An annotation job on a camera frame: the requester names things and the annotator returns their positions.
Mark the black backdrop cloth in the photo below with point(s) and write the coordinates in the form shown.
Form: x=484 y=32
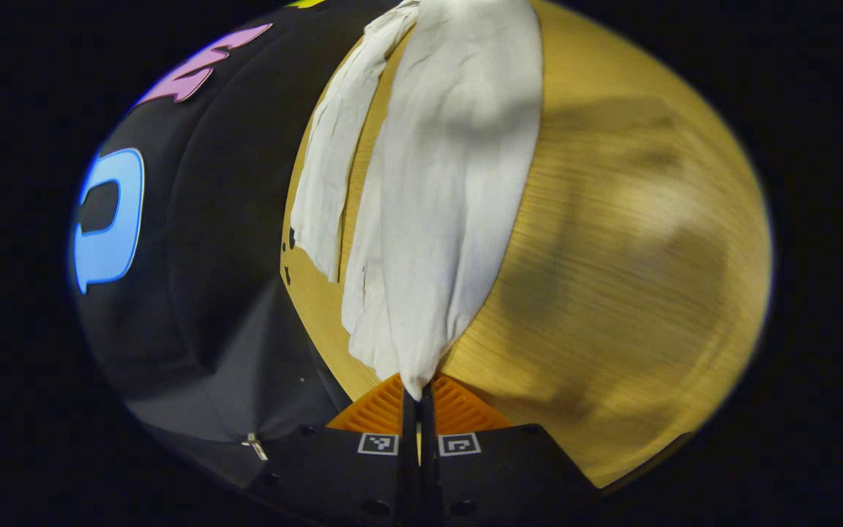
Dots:
x=209 y=256

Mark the white jeans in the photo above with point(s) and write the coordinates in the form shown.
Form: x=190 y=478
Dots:
x=451 y=183

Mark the white cloth clip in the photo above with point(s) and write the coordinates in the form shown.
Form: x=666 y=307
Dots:
x=255 y=445

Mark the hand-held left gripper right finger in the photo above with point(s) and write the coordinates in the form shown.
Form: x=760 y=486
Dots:
x=495 y=468

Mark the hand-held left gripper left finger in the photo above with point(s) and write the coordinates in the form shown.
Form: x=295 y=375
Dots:
x=348 y=468

